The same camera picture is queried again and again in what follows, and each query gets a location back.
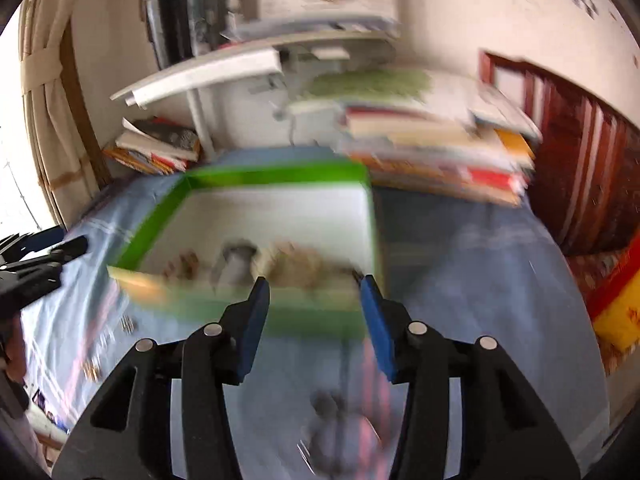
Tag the window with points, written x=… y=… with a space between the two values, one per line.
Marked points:
x=20 y=135

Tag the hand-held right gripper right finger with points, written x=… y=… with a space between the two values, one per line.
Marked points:
x=380 y=330

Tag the black tumbler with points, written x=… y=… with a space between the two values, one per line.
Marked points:
x=170 y=30

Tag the slanted pile of books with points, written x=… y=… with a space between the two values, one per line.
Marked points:
x=155 y=147

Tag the white wristwatch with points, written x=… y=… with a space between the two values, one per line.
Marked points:
x=300 y=266

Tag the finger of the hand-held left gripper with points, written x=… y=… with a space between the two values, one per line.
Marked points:
x=50 y=256

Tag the clear printed packaging box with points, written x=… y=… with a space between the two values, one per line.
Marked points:
x=210 y=15

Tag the green cardboard box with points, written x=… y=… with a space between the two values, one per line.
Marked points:
x=280 y=210

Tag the tall stack of books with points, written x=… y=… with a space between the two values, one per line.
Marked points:
x=425 y=145

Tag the beige curtain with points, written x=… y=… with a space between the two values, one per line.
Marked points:
x=55 y=135

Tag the blue striped bedsheet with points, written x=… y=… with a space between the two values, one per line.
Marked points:
x=475 y=285

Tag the grey folder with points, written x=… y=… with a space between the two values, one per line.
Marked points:
x=320 y=27

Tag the red yellow bag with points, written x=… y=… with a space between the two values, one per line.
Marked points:
x=617 y=305

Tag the person's left forearm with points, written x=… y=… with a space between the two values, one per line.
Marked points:
x=17 y=360

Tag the white grey desk shelf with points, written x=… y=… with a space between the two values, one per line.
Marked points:
x=210 y=72

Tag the black wristwatch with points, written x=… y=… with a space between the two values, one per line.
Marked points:
x=234 y=260

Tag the beige curtain tie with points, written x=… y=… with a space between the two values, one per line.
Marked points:
x=42 y=70

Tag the gold brooch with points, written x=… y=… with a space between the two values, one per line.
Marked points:
x=92 y=371

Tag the red wooden headboard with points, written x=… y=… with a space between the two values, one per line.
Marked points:
x=575 y=160

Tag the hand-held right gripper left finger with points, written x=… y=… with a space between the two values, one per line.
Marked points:
x=250 y=330

